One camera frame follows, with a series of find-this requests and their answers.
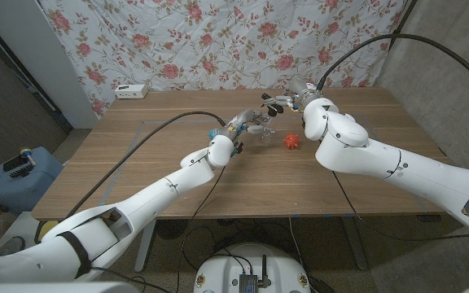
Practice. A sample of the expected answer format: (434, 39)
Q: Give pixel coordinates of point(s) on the clear plastic spray bottle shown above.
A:
(266, 137)

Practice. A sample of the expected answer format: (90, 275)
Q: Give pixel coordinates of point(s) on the black brush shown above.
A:
(16, 164)

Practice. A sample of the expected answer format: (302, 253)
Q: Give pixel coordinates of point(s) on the grey table leg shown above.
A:
(354, 244)

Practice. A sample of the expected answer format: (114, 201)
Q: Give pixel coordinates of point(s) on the yellow blue small tool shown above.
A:
(27, 154)

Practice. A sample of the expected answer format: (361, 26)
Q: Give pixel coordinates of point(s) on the black antenna module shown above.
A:
(248, 281)

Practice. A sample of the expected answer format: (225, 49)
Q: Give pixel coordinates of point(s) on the white power strip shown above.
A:
(130, 91)

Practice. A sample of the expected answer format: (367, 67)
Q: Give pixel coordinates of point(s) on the floral backdrop cloth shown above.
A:
(226, 40)

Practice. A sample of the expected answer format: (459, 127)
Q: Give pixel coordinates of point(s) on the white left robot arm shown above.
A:
(157, 191)

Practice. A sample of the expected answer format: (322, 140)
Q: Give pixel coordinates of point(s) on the red spiky stress ball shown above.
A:
(291, 141)

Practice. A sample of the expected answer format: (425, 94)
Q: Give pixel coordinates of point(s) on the white robot torso base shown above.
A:
(226, 264)

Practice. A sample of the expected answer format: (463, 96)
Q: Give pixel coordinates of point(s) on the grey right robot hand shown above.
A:
(299, 91)

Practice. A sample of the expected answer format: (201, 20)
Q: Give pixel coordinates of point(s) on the blue storage box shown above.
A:
(23, 189)

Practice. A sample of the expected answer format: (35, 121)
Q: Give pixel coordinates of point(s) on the black backdrop stand pole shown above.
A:
(403, 18)

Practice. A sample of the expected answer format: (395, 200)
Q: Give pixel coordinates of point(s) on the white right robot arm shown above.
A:
(381, 158)

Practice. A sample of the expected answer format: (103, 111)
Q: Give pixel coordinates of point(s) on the yellow disc with black rim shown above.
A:
(46, 228)

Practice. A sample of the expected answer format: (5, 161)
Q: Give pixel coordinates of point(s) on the grey round item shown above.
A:
(10, 249)

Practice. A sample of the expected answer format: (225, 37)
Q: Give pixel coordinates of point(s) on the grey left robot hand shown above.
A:
(244, 120)

